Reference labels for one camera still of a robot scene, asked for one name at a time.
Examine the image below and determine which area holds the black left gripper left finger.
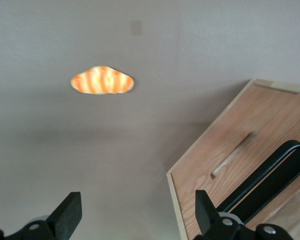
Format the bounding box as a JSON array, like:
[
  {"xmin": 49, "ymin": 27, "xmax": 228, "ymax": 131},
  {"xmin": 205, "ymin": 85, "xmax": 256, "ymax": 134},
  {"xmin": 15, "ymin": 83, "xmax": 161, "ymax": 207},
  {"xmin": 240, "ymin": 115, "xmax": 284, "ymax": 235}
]
[{"xmin": 0, "ymin": 191, "xmax": 83, "ymax": 240}]

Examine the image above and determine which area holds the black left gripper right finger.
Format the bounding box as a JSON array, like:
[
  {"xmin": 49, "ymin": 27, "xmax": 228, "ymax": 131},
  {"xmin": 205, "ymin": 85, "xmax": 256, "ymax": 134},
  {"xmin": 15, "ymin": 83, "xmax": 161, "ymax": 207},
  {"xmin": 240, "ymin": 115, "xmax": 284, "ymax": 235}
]
[{"xmin": 195, "ymin": 189, "xmax": 294, "ymax": 240}]

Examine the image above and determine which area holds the black metal drawer handle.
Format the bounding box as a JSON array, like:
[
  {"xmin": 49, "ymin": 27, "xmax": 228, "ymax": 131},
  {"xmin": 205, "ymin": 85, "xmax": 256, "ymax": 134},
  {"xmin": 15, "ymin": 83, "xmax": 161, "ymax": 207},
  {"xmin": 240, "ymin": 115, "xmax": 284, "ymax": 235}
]
[{"xmin": 216, "ymin": 137, "xmax": 300, "ymax": 226}]

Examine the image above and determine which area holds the wooden drawer cabinet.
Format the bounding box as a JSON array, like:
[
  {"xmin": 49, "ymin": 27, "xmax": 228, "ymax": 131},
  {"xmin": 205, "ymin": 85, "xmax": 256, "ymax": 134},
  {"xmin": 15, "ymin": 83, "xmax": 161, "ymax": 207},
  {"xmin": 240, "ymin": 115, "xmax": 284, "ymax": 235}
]
[{"xmin": 166, "ymin": 78, "xmax": 300, "ymax": 240}]

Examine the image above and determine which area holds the wooden drawer with cutout grip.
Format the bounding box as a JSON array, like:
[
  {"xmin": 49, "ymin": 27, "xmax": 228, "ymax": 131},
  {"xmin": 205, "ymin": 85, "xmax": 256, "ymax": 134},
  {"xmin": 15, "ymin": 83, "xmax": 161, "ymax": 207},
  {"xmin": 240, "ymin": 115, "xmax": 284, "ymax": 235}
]
[{"xmin": 170, "ymin": 84, "xmax": 300, "ymax": 216}]

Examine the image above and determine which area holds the orange striped toy bread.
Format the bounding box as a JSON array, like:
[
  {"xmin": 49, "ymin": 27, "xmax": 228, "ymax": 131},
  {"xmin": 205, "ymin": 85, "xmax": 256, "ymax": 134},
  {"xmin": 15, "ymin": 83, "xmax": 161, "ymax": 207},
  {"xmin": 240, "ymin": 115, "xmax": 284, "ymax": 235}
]
[{"xmin": 70, "ymin": 65, "xmax": 136, "ymax": 96}]

